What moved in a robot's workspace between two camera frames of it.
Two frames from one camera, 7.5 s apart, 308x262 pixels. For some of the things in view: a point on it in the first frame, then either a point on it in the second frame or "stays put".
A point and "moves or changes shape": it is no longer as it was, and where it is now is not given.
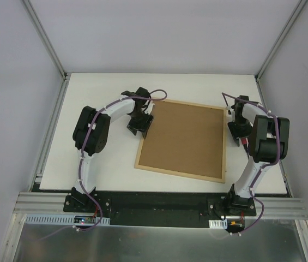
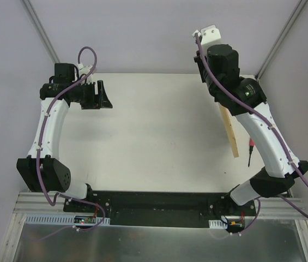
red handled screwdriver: (245, 141) moves or changes shape
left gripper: (140, 123) → (96, 95)
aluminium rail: (40, 203) stays put
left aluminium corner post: (42, 36) stays put
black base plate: (163, 209) stays put
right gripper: (239, 130) → (200, 66)
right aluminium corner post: (299, 7) stays put
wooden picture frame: (185, 140) → (234, 145)
